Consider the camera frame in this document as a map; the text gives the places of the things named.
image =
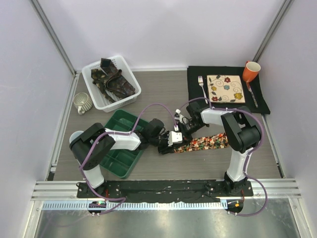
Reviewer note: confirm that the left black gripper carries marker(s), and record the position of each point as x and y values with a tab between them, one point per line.
166	148

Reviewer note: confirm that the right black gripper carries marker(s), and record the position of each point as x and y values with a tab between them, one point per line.
185	135

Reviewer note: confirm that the red floral patterned tie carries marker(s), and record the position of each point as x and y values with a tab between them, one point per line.
217	141

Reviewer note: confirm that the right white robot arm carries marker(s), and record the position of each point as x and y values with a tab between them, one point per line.
243	132

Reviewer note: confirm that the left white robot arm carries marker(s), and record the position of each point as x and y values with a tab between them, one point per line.
91	146

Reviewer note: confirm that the green compartment tray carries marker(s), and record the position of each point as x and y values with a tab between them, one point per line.
121	162

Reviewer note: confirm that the silver fork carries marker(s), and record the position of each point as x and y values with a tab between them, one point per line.
201	84

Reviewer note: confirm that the floral square plate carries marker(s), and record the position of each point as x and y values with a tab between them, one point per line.
225	89

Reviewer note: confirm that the dark patterned tie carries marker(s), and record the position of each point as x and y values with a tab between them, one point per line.
110	79

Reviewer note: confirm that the white plastic basket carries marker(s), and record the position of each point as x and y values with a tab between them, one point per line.
100	102

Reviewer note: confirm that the orange mug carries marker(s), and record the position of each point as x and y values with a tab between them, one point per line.
250	71

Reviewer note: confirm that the clear plastic cup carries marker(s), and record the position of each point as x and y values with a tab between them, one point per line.
75	137

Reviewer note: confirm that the grey ribbed cup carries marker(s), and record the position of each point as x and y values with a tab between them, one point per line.
82	103

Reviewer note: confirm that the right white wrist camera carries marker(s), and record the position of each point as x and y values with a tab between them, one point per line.
179	117

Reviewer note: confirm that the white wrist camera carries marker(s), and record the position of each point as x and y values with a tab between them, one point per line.
179	117
174	138

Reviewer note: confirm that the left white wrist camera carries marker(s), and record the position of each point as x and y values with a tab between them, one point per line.
174	138

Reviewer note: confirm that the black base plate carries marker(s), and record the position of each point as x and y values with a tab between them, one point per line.
163	191

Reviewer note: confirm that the patterned handle knife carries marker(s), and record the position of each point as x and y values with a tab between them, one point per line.
252	94

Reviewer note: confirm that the aluminium frame rail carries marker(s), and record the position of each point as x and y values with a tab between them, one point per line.
55	190

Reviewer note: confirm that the slotted cable duct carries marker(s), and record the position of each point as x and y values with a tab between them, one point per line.
97	206

